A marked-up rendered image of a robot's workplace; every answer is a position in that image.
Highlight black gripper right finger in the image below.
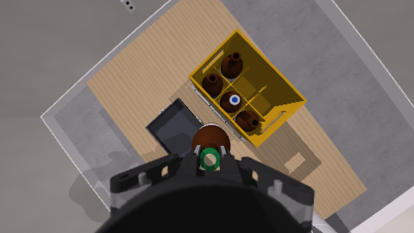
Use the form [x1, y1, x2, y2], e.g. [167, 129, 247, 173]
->
[219, 146, 315, 233]

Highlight brown glass bottle with beige label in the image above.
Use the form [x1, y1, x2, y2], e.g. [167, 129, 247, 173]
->
[219, 91, 242, 113]

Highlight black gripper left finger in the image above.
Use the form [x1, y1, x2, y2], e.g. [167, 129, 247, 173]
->
[110, 145, 202, 216]

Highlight yellow crate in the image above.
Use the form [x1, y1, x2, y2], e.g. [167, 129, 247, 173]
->
[188, 29, 303, 148]

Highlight brown glass bottle with white label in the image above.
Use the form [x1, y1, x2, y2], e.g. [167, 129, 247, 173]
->
[191, 123, 231, 171]

